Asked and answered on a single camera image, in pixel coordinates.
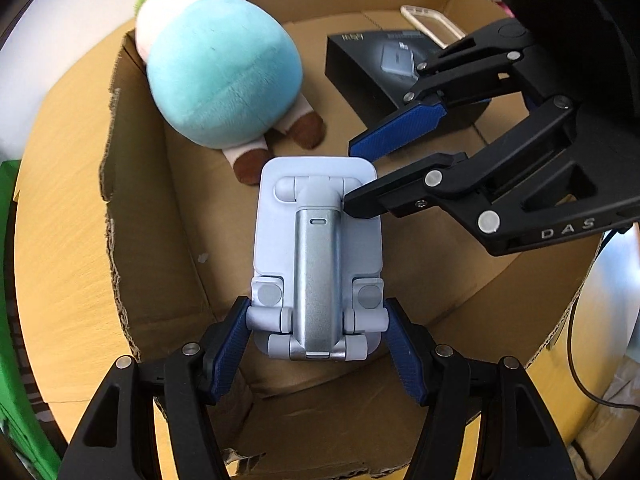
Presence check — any beige clear phone case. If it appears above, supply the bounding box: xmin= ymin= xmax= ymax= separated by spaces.
xmin=400 ymin=6 xmax=465 ymax=49

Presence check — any blue pink plush doll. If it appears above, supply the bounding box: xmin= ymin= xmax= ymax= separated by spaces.
xmin=134 ymin=0 xmax=326 ymax=185

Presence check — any green cloth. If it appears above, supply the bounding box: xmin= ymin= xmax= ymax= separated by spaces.
xmin=1 ymin=160 xmax=61 ymax=479

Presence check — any black product box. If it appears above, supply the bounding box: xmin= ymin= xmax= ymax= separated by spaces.
xmin=324 ymin=29 xmax=494 ymax=134

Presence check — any white folding phone stand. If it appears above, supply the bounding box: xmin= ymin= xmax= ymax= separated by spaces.
xmin=247 ymin=156 xmax=388 ymax=361

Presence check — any black cable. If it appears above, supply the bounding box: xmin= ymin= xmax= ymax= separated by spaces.
xmin=567 ymin=228 xmax=640 ymax=409

